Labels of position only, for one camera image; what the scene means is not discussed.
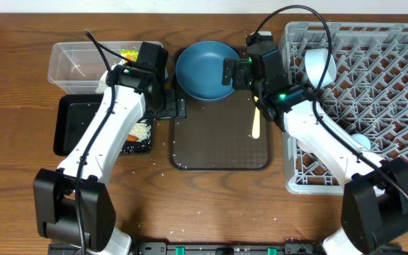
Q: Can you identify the clear plastic bin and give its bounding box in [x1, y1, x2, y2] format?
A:
[47, 41, 164, 95]

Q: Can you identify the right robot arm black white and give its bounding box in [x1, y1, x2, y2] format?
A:
[222, 29, 408, 254]

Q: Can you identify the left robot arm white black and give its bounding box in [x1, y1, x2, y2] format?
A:
[33, 42, 186, 255]

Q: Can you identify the yellow plastic spoon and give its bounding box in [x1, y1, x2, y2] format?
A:
[251, 107, 261, 139]

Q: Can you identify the black tray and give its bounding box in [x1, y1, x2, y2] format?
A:
[53, 94, 153, 156]

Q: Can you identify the green snack wrapper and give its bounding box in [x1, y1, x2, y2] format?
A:
[120, 50, 139, 62]

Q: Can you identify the orange carrot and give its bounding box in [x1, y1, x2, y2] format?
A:
[126, 135, 138, 142]

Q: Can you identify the white rice pile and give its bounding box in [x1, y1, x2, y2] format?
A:
[129, 123, 151, 142]

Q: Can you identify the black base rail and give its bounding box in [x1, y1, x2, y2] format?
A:
[47, 236, 329, 255]

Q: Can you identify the grey dishwasher rack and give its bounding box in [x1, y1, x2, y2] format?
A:
[277, 21, 408, 196]

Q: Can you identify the brown serving tray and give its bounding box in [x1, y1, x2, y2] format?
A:
[169, 45, 274, 171]

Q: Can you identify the dark blue plate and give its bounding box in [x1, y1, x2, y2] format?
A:
[176, 41, 239, 101]

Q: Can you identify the light blue bowl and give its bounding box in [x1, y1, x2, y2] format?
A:
[305, 48, 337, 88]

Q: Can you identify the light blue cup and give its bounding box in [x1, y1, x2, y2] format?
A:
[352, 134, 371, 150]

